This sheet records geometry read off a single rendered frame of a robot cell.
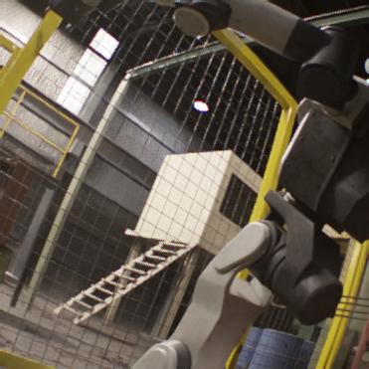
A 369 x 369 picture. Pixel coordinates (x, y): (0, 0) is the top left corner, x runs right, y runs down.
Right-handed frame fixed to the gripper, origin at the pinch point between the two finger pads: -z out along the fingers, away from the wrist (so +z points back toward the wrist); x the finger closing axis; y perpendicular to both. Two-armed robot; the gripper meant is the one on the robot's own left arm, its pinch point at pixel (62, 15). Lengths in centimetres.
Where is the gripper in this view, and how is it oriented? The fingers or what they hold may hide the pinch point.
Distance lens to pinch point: 117.5
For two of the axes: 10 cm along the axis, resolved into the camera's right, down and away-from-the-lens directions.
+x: 6.7, 4.7, 5.8
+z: 6.5, 0.0, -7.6
